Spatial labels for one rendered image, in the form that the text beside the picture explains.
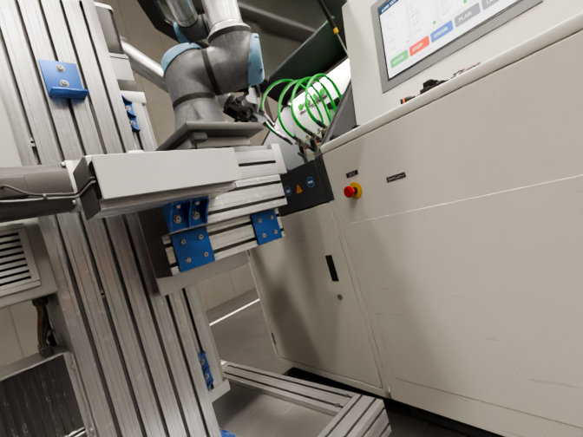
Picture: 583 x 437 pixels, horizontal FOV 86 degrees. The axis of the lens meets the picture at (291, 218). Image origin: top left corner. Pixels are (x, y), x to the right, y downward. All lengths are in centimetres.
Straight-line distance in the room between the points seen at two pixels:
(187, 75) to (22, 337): 288
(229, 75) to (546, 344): 97
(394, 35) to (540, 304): 93
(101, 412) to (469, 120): 103
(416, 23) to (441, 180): 58
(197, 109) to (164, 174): 30
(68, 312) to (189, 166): 42
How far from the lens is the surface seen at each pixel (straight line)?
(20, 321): 343
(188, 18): 128
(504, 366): 100
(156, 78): 138
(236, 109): 145
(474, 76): 85
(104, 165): 56
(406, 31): 128
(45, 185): 69
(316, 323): 139
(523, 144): 82
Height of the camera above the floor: 78
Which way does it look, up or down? 1 degrees down
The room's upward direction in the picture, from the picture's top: 16 degrees counter-clockwise
